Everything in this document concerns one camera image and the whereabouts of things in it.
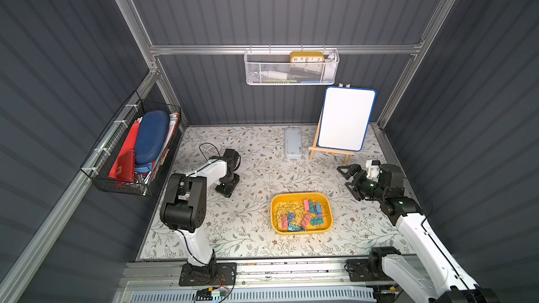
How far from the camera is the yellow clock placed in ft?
2.90

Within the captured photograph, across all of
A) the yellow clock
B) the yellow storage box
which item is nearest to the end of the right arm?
the yellow storage box

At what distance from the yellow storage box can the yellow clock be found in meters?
0.58

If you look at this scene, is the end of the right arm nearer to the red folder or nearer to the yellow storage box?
the yellow storage box

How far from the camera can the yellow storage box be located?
2.75ft

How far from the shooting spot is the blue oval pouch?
0.68 metres
